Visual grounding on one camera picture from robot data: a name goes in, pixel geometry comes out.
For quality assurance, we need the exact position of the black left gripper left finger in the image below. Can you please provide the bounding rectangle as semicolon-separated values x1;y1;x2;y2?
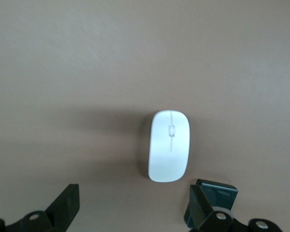
0;183;80;232

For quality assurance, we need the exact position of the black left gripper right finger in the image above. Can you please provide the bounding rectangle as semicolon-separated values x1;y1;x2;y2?
188;185;283;232

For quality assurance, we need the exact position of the white computer mouse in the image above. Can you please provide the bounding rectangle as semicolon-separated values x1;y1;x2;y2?
147;110;191;183

